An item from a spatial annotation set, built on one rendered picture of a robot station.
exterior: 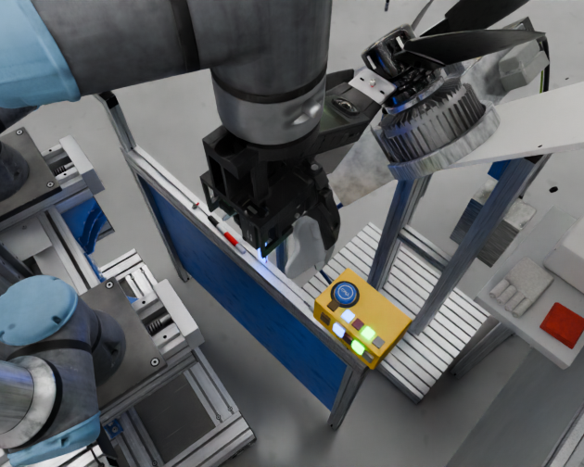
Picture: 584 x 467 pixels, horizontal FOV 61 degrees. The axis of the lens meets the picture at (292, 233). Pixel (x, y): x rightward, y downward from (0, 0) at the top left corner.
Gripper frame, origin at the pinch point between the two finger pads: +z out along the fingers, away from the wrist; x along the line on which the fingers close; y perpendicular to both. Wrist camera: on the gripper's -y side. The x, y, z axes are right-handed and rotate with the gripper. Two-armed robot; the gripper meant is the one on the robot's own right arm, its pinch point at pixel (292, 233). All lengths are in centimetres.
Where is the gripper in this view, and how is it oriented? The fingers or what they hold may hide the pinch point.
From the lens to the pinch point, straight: 53.2
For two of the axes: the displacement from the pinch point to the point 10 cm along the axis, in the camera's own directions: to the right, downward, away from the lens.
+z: 0.0, 5.0, 8.6
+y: -7.0, 6.2, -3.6
